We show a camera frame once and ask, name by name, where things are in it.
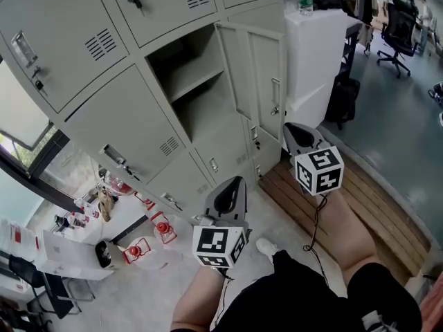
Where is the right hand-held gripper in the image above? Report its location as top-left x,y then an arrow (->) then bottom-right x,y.
282,122 -> 345,197

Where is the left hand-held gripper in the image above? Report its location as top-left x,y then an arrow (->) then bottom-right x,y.
192,175 -> 253,269

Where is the locker door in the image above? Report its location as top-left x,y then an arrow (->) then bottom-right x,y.
215,21 -> 287,140

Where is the grey metal locker cabinet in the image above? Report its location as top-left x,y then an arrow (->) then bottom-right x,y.
0,0 -> 288,217

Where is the person's left forearm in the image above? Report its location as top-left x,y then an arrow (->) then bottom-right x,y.
171,264 -> 236,332

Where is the person's right forearm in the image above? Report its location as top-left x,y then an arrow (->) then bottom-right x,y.
316,188 -> 378,299

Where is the black backpack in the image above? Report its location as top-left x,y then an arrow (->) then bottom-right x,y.
325,76 -> 361,131

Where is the person's white shoe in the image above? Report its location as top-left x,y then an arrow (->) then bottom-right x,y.
255,237 -> 280,263

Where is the wooden slat platform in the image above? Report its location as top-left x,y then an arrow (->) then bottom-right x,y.
257,129 -> 433,286

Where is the white side table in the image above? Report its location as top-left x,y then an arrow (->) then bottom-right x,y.
51,185 -> 156,245

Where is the red white plastic package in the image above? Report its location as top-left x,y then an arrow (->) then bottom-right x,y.
103,171 -> 134,196

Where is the person's black clothing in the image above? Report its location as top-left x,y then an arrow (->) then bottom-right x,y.
210,249 -> 423,332

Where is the brown crumpled bag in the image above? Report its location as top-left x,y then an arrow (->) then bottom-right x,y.
98,187 -> 117,223

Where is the white bin with black opening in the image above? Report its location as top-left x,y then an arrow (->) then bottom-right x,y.
94,239 -> 117,270

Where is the small black bag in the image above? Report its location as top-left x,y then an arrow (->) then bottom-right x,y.
313,0 -> 342,12

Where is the black office chair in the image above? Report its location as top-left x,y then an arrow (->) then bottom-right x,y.
376,0 -> 422,80

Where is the black cup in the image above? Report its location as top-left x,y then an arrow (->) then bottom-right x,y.
54,214 -> 70,233

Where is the black mesh chair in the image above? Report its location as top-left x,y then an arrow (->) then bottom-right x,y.
6,254 -> 96,320

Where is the black key with fob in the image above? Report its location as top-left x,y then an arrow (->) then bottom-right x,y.
31,66 -> 49,96
127,0 -> 146,17

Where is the clear container with red label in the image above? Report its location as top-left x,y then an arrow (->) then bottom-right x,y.
0,218 -> 44,259

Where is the frosted window sash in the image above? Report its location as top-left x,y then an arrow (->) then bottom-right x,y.
0,57 -> 58,151

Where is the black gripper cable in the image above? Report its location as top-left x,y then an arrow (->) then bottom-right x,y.
302,194 -> 329,286

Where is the black window frame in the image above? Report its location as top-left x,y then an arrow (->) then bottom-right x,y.
0,116 -> 101,214

